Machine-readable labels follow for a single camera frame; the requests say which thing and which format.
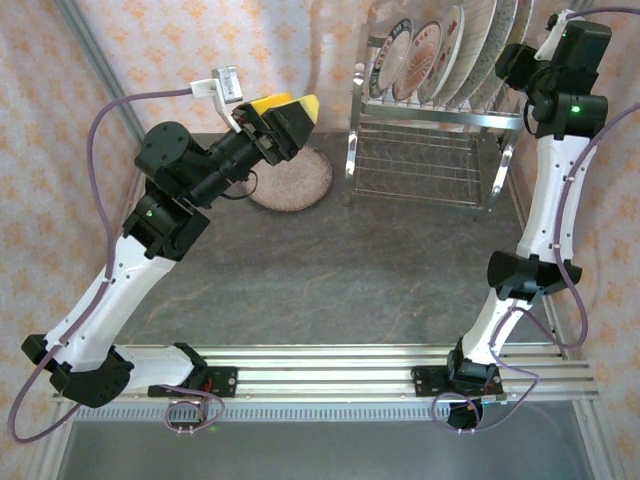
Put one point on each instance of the pink speckled plate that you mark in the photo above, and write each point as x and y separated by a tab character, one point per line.
295	182

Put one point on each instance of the aluminium frame post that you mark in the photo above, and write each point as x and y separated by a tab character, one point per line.
85	40

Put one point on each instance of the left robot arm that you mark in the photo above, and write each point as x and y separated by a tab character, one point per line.
115	290

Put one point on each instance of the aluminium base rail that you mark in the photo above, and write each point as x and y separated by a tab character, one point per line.
325	372

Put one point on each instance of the grey metal panel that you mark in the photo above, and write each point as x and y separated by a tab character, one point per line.
325	450

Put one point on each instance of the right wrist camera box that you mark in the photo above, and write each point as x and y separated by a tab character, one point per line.
550	37

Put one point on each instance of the white plate with grey lines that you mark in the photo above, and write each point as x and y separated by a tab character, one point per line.
475	55

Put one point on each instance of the beige speckled plate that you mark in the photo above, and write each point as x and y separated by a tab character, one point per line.
525	20

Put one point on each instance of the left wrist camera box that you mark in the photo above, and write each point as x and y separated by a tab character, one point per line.
227	85

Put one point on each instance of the blue speckled plate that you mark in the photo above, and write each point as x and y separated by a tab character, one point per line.
492	45

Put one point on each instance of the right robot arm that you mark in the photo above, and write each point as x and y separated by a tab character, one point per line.
545	200

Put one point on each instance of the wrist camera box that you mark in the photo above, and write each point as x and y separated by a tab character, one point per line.
550	37
227	85

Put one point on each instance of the steel dish rack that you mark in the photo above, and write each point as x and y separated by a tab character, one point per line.
435	116

